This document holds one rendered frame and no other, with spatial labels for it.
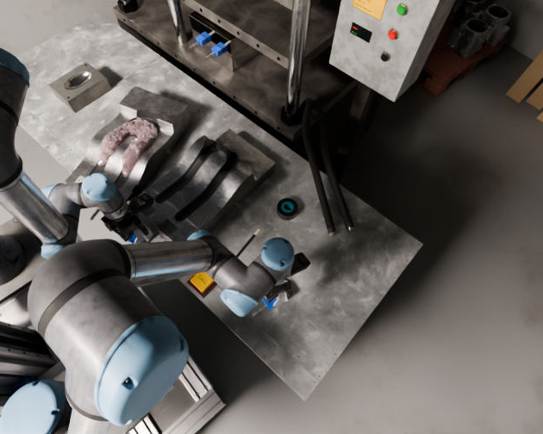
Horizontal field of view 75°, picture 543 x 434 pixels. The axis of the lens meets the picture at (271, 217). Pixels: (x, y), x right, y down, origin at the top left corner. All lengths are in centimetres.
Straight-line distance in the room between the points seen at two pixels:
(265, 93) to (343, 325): 110
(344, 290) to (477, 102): 231
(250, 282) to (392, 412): 146
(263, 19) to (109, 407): 157
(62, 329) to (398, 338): 188
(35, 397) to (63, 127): 123
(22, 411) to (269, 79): 154
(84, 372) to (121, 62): 172
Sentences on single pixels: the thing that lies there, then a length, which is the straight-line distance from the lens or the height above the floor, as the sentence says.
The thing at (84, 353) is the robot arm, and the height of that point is 161.
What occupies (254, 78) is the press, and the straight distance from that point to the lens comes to 185.
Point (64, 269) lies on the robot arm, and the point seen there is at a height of 161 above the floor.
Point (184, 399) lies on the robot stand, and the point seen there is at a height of 21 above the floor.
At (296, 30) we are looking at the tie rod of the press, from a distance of 135.
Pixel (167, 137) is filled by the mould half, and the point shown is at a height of 87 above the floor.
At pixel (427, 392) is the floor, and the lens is 219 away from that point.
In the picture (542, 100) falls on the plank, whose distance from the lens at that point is 348.
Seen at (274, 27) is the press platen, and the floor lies 104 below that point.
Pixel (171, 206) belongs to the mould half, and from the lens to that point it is 133.
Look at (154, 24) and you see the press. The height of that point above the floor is 79.
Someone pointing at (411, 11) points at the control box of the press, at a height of 138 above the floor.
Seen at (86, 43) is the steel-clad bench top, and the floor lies 80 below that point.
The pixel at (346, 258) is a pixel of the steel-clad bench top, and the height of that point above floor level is 80.
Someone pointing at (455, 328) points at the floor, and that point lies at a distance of 231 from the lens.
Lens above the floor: 202
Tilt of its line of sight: 63 degrees down
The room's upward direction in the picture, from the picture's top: 3 degrees clockwise
